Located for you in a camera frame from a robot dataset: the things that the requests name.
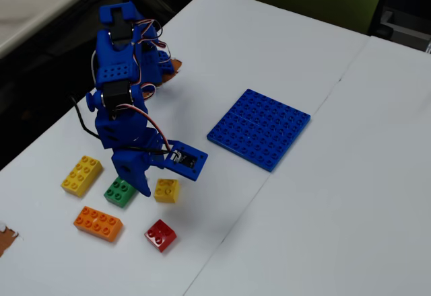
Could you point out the yellow 2x2 block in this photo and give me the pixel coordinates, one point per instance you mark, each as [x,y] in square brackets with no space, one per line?
[166,191]

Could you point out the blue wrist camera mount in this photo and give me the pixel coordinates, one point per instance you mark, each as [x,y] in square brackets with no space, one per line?
[188,161]

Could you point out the blue 8x8 base plate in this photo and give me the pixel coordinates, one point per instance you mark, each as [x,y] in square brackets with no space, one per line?
[259,129]

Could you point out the yellow 2x4 block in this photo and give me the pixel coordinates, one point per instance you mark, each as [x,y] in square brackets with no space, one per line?
[81,176]

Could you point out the orange 2x4 block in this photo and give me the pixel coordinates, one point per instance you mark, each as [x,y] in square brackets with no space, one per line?
[97,224]

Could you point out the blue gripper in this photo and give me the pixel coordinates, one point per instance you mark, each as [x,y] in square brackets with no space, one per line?
[128,167]

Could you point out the white background table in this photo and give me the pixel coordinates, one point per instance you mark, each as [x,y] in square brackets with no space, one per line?
[40,0]

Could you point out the green 2x4 block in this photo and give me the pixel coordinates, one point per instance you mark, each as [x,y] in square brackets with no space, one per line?
[118,193]

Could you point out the grey metal chair part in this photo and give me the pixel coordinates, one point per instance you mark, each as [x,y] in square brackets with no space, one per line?
[400,28]

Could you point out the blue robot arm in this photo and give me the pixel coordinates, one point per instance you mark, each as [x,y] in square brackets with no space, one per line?
[116,74]

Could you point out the red 2x2 block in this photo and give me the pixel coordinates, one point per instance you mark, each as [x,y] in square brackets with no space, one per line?
[160,236]

